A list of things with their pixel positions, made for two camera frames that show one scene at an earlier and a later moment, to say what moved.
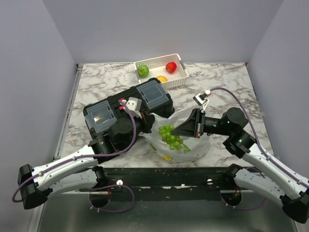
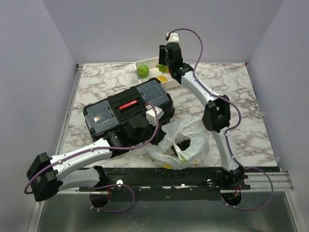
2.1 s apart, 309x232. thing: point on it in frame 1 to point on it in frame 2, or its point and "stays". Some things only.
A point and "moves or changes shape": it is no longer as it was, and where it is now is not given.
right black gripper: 194,126 to 162,53
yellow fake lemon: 162,79 stays
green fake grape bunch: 174,141 to 162,68
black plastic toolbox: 139,103 stays
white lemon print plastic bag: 192,148 moves or changes shape
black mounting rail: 167,183 stays
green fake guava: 143,70 stays
